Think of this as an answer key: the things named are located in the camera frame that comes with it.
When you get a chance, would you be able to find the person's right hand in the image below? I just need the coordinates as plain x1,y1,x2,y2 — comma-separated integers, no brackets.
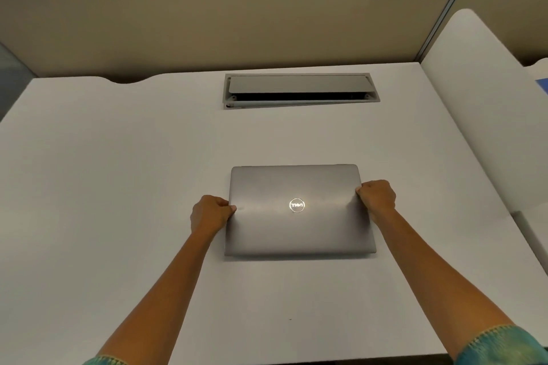
355,180,397,224

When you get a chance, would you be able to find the person's left hand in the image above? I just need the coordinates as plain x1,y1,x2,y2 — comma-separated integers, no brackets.
190,195,237,236

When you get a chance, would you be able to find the grey laptop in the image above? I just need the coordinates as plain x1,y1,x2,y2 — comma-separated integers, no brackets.
224,164,377,257

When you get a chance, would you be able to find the person's right forearm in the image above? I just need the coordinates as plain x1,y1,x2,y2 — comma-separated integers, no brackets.
372,206,516,354

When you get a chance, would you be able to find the person's left forearm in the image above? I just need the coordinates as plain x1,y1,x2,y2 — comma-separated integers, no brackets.
95,224,219,360

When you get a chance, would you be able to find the white curved side divider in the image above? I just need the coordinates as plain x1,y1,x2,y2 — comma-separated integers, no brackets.
420,8,548,273

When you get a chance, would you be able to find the beige desk partition panel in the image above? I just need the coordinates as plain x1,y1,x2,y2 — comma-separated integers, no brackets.
0,0,548,84

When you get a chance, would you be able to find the teal knitted sleeve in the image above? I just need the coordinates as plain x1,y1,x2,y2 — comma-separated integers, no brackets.
83,325,548,365

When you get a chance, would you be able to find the grey desk cable hatch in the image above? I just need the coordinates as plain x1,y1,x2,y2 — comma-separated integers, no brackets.
223,73,380,110

